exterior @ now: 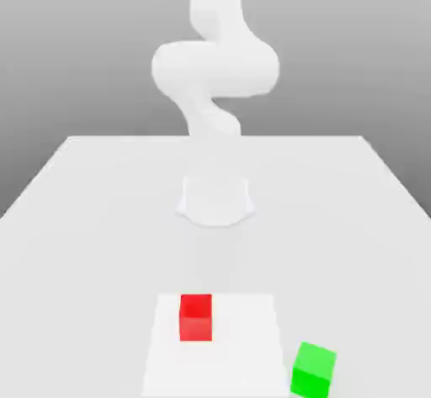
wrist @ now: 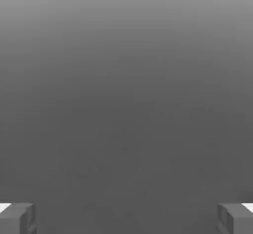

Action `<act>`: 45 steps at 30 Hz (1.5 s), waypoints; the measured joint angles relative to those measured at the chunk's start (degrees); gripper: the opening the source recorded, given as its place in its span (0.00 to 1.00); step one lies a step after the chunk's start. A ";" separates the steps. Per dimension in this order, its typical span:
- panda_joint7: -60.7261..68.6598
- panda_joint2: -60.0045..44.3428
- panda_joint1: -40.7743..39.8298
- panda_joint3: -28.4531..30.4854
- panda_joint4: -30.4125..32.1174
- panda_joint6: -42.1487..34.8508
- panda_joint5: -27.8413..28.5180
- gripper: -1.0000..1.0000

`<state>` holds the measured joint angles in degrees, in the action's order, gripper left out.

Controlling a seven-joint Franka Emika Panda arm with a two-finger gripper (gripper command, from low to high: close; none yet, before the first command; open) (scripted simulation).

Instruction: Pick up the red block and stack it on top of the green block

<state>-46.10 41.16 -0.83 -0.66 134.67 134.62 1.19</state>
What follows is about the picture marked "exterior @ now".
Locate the small green cube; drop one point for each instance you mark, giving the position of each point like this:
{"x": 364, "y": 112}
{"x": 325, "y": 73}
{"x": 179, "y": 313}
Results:
{"x": 313, "y": 371}

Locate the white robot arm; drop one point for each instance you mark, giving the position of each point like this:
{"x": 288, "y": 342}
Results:
{"x": 215, "y": 68}

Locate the small red cube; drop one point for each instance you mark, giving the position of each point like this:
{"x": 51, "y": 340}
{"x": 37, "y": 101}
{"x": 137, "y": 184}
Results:
{"x": 196, "y": 317}

